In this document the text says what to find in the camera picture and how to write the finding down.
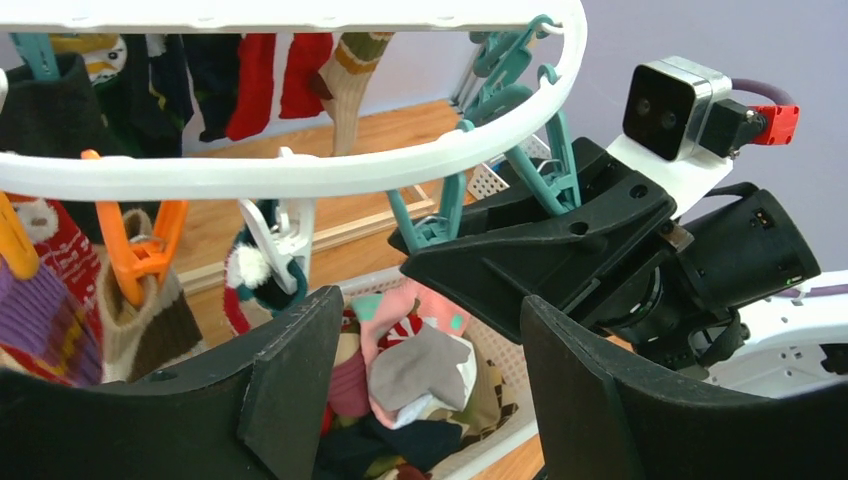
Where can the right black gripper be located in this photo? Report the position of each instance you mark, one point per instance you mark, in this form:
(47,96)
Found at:
(509,247)

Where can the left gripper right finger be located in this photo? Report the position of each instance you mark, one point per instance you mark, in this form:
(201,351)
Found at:
(606,413)

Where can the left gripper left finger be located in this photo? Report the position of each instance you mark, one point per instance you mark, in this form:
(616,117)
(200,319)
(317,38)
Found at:
(250,408)

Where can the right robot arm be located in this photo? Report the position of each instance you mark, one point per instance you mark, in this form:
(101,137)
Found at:
(725,298)

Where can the teal clip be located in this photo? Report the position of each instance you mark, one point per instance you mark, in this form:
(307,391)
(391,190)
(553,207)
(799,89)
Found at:
(432,229)

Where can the white clip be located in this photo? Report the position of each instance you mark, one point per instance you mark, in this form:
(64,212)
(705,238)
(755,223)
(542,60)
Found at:
(283,231)

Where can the orange clip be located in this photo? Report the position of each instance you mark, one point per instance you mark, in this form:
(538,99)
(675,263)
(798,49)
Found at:
(134,260)

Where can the white side basket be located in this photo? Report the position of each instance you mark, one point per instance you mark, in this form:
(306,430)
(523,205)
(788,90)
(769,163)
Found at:
(495,175)

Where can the beige brown striped sock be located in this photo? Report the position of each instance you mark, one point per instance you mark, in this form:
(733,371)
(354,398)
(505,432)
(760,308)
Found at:
(139,340)

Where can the pink sock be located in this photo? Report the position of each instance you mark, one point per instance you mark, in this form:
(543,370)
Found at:
(397,314)

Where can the white sock laundry basket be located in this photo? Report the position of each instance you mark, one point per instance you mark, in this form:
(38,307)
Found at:
(445,445)

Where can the grey sock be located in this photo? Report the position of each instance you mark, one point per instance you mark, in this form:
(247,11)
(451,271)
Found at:
(428,363)

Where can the purple sock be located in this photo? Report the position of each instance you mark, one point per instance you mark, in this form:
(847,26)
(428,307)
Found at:
(45,330)

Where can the red patterned sock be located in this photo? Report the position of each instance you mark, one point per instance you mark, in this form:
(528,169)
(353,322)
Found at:
(65,249)

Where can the red hanging sock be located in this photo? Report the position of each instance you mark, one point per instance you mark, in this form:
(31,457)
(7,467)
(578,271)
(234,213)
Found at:
(302,90)

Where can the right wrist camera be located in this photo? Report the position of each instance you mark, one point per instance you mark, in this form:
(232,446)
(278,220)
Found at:
(684,124)

